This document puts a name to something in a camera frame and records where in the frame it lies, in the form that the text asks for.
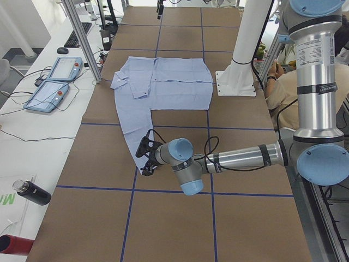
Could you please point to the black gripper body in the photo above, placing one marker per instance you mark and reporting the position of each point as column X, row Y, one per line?
column 151, row 161

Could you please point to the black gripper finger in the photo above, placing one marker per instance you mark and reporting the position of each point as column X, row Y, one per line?
column 145, row 172

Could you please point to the light blue striped shirt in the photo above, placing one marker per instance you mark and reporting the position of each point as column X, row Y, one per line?
column 146, row 84

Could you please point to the black water bottle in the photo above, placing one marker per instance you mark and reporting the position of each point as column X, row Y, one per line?
column 32, row 192

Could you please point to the lower teach pendant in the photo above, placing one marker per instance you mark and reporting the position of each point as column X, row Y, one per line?
column 47, row 96

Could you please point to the teach pendant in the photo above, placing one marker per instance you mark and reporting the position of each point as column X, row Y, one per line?
column 47, row 96
column 65, row 69

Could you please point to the upper teach pendant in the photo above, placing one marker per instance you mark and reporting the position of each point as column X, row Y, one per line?
column 65, row 69

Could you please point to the black computer mouse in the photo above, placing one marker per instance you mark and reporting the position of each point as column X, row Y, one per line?
column 62, row 51

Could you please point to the seated person in beige shirt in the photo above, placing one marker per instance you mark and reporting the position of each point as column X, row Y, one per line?
column 281, row 91

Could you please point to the red cylinder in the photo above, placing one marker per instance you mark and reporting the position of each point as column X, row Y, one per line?
column 15, row 245

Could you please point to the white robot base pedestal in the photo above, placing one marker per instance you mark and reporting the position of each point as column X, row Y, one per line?
column 237, row 79

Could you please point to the aluminium frame post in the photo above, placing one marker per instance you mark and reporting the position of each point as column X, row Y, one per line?
column 82, row 38

